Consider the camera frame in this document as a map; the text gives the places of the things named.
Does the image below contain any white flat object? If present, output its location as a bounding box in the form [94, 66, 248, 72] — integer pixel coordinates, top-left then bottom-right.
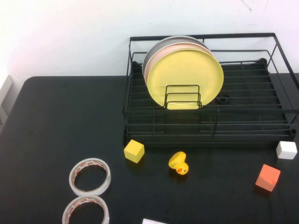
[142, 218, 170, 224]

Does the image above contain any pink plate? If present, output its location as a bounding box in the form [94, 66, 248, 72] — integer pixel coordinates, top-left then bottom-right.
[143, 42, 214, 83]

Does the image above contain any yellow plate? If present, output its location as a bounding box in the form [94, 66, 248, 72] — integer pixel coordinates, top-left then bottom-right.
[146, 48, 224, 111]

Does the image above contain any yellow rubber duck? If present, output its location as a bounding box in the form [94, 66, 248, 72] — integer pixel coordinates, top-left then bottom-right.
[168, 151, 190, 176]

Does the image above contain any white cube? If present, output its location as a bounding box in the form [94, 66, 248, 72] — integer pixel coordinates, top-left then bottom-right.
[276, 141, 298, 160]

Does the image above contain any white double-sided tape roll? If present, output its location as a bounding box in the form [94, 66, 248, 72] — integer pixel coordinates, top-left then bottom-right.
[69, 158, 112, 197]
[62, 195, 110, 224]

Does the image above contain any black round drain plug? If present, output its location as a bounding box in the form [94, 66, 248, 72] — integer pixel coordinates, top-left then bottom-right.
[216, 93, 231, 105]

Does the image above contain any grey plate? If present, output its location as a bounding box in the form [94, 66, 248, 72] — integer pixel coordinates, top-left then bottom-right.
[142, 35, 204, 70]

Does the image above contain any black wire dish rack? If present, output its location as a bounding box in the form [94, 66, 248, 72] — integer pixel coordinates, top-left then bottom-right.
[122, 32, 299, 148]

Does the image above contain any orange cube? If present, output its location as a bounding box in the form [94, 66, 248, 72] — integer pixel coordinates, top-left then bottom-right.
[255, 164, 281, 193]

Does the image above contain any yellow cube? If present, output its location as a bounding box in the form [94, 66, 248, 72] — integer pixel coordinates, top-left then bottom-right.
[123, 139, 145, 163]

